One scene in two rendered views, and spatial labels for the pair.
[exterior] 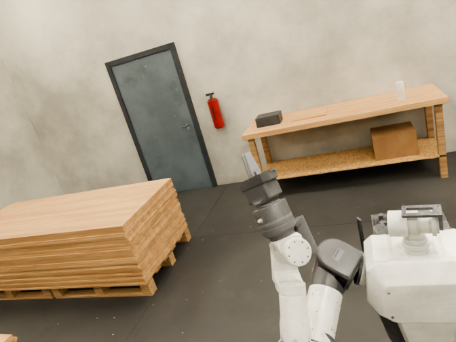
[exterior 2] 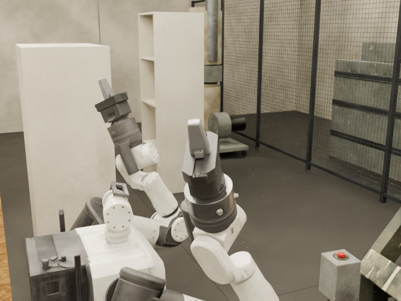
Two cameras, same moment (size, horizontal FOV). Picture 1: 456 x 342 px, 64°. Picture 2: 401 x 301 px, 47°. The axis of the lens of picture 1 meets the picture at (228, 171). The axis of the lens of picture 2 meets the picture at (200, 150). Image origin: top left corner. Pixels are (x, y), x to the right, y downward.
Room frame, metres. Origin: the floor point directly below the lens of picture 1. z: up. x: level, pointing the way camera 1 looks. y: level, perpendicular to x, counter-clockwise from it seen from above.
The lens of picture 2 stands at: (1.39, 0.47, 1.86)
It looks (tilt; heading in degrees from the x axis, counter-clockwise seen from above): 14 degrees down; 225
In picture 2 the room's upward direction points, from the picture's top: straight up
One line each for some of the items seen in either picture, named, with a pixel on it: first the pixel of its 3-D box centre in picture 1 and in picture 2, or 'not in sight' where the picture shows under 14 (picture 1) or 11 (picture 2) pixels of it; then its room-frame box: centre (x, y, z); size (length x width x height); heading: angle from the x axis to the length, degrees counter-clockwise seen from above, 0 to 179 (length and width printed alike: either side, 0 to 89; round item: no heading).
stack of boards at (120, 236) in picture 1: (69, 241); not in sight; (3.89, 1.95, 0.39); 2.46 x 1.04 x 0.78; 68
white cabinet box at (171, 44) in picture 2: not in sight; (171, 103); (-2.26, -3.65, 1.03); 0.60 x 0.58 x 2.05; 68
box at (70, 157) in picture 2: not in sight; (66, 153); (-0.46, -2.92, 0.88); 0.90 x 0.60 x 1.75; 68
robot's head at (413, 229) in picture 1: (411, 226); (117, 213); (0.79, -0.40, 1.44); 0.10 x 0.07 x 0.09; 59
